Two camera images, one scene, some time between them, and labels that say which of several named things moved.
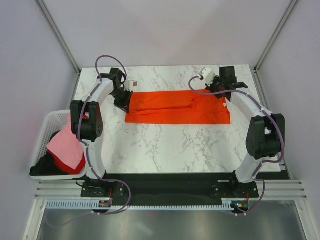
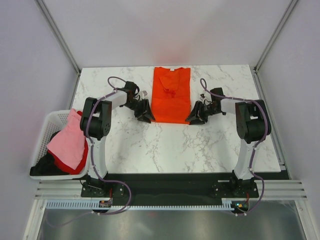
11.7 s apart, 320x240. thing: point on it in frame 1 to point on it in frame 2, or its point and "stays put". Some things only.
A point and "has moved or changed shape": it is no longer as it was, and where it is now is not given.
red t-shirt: x=65 y=168 stays put
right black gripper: x=210 y=87 to x=199 y=119
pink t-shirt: x=65 y=146 stays put
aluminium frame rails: x=268 y=190 stays put
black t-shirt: x=46 y=165 stays put
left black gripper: x=125 y=105 to x=145 y=114
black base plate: x=168 y=189 stays put
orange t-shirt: x=177 y=107 has moved or changed shape
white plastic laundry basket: x=54 y=121 stays put
